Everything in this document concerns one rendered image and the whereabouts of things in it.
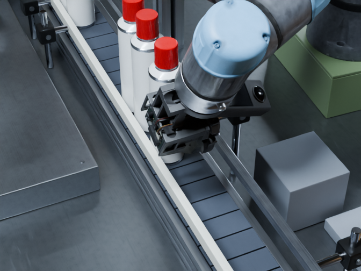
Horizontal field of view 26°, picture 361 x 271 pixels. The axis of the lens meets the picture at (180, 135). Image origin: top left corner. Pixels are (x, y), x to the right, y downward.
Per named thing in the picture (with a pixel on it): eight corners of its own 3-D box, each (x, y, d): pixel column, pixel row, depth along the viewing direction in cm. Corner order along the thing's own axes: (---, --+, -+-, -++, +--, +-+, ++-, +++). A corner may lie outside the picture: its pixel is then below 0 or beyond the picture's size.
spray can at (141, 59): (129, 119, 126) (123, 9, 113) (159, 110, 128) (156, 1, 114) (141, 137, 123) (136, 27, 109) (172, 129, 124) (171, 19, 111)
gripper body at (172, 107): (138, 109, 105) (154, 70, 94) (196, 93, 108) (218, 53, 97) (158, 160, 103) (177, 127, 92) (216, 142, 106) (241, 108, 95)
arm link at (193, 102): (229, 36, 93) (255, 97, 91) (219, 54, 97) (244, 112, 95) (171, 51, 91) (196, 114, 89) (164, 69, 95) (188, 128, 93)
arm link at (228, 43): (293, 28, 82) (239, 75, 79) (262, 73, 92) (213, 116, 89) (241, -23, 83) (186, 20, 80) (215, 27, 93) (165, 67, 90)
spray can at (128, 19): (117, 100, 130) (110, -8, 116) (146, 92, 131) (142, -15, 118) (129, 119, 126) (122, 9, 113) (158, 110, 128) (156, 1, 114)
